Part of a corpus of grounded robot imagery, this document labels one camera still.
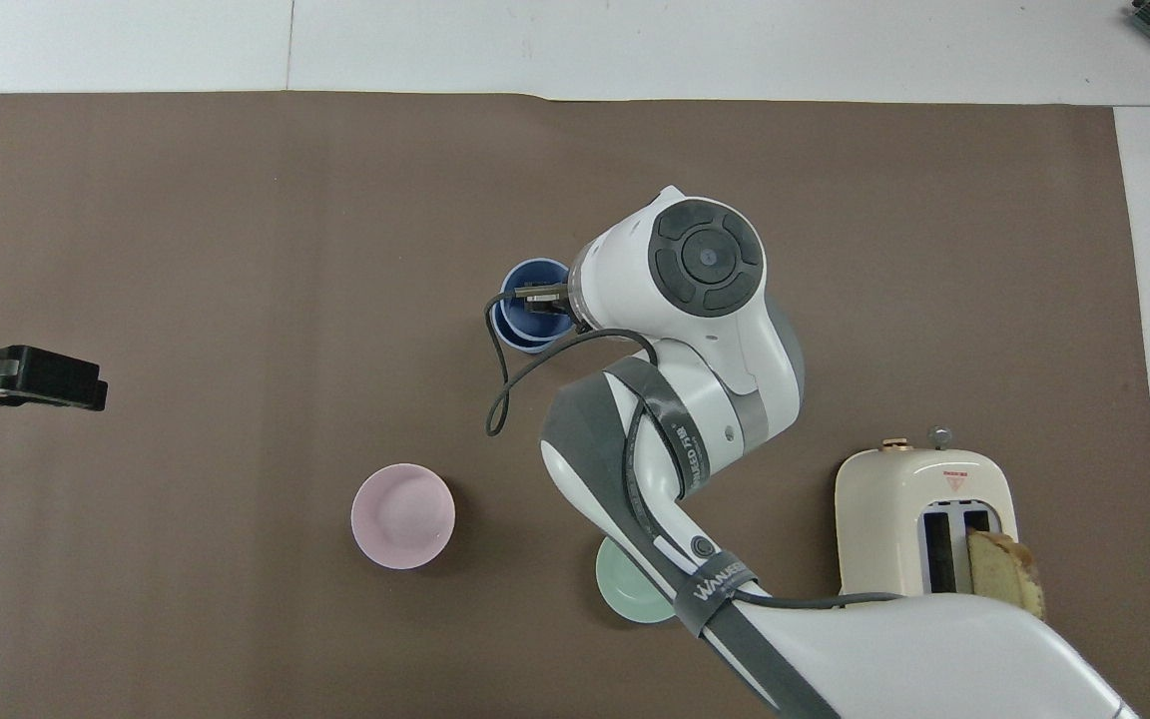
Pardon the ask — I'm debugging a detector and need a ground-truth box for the blue cup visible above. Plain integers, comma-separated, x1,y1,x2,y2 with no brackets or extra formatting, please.
500,258,577,344
492,298,572,357

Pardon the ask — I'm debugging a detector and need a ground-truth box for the pink bowl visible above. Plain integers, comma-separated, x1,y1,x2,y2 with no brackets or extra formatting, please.
350,462,456,571

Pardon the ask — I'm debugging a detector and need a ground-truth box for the cream toaster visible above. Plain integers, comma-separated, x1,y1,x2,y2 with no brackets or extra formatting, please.
835,427,1021,602

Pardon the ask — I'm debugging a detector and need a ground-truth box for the bread slice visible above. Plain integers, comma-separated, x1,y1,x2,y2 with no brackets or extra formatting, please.
965,529,1046,621

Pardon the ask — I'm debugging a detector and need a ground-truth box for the black cable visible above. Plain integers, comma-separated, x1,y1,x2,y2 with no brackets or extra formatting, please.
483,283,905,612

